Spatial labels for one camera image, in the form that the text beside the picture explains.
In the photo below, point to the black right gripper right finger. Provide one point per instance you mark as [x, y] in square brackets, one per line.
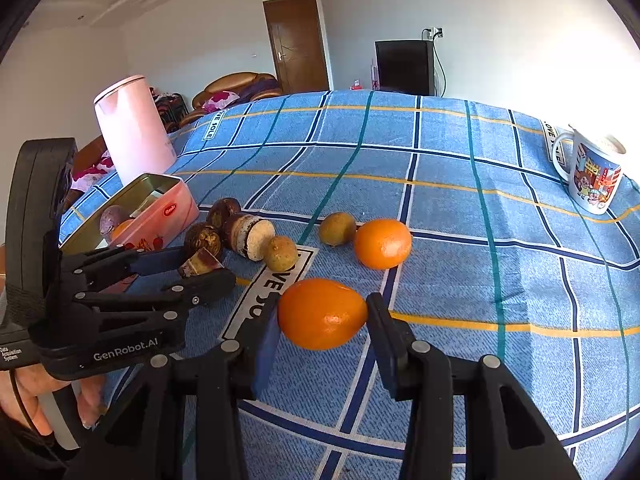
[506, 436]

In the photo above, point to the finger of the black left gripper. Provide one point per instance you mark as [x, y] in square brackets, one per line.
[125, 261]
[88, 290]

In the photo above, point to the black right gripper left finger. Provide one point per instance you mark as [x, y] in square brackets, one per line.
[141, 436]

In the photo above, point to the cut brown chestnut piece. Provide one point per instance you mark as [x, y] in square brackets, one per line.
[200, 263]

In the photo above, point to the medium orange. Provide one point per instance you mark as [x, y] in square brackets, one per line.
[120, 229]

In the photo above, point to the purple passion fruit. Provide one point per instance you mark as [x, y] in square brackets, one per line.
[112, 217]

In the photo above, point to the small orange tangerine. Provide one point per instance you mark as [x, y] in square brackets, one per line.
[318, 314]

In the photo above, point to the green brown kiwi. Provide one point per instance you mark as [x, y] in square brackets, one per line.
[337, 229]

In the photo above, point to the large orange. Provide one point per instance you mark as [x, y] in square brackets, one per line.
[382, 244]

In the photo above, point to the left hand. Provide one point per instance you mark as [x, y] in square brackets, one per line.
[34, 381]

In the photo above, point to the pink metal tin box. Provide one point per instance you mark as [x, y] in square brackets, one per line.
[162, 207]

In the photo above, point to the pink electric kettle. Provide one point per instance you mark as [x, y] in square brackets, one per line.
[132, 130]

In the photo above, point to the pink floral cushion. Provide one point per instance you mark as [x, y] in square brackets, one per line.
[220, 101]

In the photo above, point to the brown leather sofa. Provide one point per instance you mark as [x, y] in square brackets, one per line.
[232, 89]

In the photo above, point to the blue plaid tablecloth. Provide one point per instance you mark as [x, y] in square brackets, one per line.
[502, 260]

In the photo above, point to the brown wooden door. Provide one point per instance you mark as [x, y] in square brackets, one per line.
[296, 42]

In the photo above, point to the white cartoon mug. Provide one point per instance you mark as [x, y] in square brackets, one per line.
[593, 170]

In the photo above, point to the black television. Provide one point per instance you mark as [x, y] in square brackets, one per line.
[406, 66]

